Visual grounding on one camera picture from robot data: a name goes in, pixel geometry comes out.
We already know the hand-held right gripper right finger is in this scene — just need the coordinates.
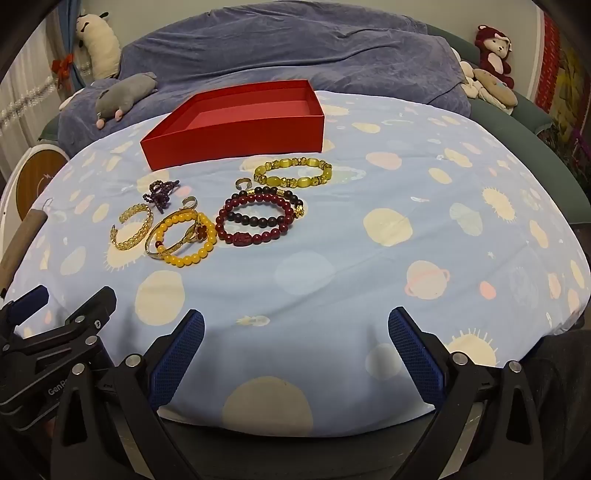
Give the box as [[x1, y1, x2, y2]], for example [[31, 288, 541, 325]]
[[388, 307, 546, 480]]

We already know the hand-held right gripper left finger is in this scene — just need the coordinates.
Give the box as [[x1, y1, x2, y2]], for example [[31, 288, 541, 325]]
[[50, 309, 206, 480]]

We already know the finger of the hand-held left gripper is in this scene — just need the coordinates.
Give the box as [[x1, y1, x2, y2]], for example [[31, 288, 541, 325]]
[[0, 285, 118, 367], [0, 285, 50, 334]]

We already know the thin gold bangle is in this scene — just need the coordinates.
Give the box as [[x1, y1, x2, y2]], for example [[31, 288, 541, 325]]
[[145, 213, 199, 259]]

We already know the amber yellow bead bracelet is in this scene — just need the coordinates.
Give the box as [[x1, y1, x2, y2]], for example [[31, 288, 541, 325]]
[[154, 210, 218, 267]]

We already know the gold ring with red clover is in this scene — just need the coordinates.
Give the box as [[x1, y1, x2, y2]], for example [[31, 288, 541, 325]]
[[180, 224, 208, 245]]

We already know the dark red bead bracelet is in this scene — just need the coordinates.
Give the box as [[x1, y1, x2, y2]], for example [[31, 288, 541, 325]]
[[215, 194, 296, 247]]

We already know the purple garnet bead bracelet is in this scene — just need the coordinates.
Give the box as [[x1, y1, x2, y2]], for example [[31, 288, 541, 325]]
[[147, 180, 181, 214]]

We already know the dark bead bracelet gold charm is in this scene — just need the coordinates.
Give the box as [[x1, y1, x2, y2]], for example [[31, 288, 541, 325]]
[[238, 185, 306, 227]]

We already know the yellow-green bead bracelet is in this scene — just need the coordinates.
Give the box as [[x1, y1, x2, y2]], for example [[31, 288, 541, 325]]
[[253, 157, 334, 189]]

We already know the red cardboard box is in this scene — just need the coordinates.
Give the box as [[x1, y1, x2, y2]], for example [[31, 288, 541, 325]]
[[140, 79, 325, 171]]

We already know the light blue planet-print bedsheet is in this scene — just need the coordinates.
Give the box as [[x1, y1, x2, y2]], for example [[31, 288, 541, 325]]
[[0, 88, 591, 437]]

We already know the round white wooden-faced device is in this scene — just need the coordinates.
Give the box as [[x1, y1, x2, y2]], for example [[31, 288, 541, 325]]
[[0, 142, 70, 222]]

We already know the dark cloth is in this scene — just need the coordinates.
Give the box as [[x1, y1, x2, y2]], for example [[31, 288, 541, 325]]
[[522, 318, 591, 480]]

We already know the white curtain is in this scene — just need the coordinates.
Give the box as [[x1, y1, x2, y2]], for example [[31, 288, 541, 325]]
[[0, 46, 61, 153]]

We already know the grey mole plush toy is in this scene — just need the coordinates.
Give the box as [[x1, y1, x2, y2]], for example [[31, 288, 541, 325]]
[[95, 71, 158, 129]]

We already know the red bow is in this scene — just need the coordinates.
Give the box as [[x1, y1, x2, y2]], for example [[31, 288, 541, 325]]
[[51, 53, 75, 90]]

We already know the green upholstered headboard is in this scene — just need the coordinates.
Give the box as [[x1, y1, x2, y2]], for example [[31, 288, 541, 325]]
[[425, 23, 591, 227]]

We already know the white long plush toy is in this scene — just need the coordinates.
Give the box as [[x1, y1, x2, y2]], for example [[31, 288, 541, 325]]
[[76, 11, 122, 81]]

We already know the green plant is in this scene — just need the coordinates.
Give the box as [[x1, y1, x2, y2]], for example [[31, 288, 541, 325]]
[[551, 124, 591, 181]]

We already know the beige plush toy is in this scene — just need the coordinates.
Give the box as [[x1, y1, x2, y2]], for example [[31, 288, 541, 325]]
[[459, 60, 517, 116]]

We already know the red monkey plush toy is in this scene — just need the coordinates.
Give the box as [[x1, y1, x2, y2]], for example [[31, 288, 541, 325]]
[[475, 25, 515, 88]]

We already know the blue-grey duvet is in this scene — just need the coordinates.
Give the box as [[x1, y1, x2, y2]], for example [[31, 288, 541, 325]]
[[58, 7, 472, 155]]

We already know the red hanging decoration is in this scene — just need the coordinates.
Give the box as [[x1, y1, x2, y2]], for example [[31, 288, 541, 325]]
[[536, 11, 561, 114]]

